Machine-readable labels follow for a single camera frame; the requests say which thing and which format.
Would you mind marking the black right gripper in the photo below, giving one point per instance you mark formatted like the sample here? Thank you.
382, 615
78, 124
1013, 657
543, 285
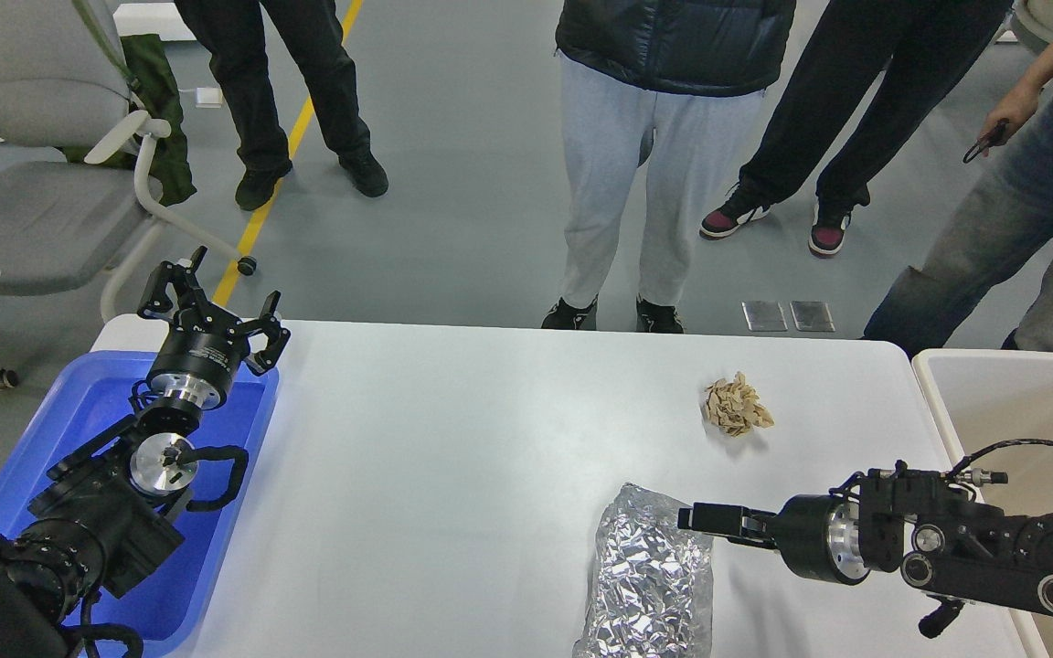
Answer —
817, 536

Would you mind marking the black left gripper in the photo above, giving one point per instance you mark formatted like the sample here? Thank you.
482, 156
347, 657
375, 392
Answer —
199, 367

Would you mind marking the silver foil bag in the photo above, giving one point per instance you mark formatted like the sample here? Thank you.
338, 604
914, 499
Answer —
651, 585

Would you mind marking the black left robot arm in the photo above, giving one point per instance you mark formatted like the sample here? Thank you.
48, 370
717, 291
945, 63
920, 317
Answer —
105, 523

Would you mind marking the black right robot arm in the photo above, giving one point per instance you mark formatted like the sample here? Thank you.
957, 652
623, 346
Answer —
928, 526

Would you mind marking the crumpled brown paper ball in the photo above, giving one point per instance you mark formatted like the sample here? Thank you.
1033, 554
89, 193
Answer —
734, 406

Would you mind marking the left metal floor plate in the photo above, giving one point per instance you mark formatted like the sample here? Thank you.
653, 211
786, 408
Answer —
764, 316

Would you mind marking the metal floor plate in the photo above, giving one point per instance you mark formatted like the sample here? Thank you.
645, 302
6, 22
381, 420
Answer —
764, 316
812, 316

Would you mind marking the grey office chair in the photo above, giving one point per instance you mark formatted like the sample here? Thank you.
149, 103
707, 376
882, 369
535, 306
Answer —
76, 195

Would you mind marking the right metal floor plate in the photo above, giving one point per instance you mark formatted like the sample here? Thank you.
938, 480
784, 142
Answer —
812, 316

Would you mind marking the white floor socket box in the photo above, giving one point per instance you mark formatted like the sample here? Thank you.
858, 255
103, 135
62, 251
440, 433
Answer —
208, 97

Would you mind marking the green jacket on chair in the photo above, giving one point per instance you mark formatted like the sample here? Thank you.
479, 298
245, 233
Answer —
143, 64

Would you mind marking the beige plastic bin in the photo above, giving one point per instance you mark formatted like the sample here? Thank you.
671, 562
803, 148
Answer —
980, 397

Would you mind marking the person in grey sweatpants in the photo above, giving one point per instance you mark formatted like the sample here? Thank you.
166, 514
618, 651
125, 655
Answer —
673, 86

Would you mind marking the person in blue jeans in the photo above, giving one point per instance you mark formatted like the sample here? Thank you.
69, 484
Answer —
1003, 221

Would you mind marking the person with red shoes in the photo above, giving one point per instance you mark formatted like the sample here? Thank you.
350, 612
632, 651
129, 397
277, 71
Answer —
869, 75

